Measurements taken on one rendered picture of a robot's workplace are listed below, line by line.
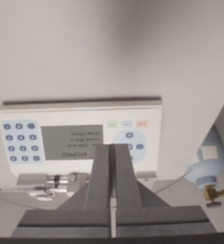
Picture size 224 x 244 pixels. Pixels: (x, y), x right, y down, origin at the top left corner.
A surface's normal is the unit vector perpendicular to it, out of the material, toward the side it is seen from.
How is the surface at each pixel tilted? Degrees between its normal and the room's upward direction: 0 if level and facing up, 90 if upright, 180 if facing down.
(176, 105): 0
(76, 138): 37
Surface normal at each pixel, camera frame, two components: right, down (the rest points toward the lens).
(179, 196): -0.11, -0.61
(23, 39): 0.02, 0.79
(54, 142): 0.00, 0.27
